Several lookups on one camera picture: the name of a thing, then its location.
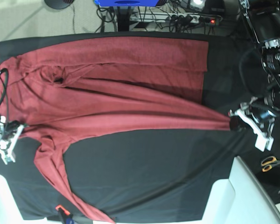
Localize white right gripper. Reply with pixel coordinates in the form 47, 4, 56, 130
0, 115, 27, 159

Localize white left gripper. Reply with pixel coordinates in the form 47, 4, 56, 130
228, 97, 279, 140

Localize red long-sleeve T-shirt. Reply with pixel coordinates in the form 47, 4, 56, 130
0, 37, 229, 223

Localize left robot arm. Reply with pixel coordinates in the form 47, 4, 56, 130
229, 0, 280, 140

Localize white foam block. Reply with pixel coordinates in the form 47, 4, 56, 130
202, 156, 280, 224

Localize white power strip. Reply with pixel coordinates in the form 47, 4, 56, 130
130, 12, 223, 26

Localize black round stand base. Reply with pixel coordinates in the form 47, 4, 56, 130
44, 0, 74, 10

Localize blue plastic box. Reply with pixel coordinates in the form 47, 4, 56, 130
94, 0, 158, 7

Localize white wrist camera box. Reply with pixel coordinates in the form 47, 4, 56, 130
255, 135, 274, 152

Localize yellow-handled scissors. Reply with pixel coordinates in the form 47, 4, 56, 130
260, 156, 280, 172

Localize black table leg post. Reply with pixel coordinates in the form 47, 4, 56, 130
116, 7, 132, 32

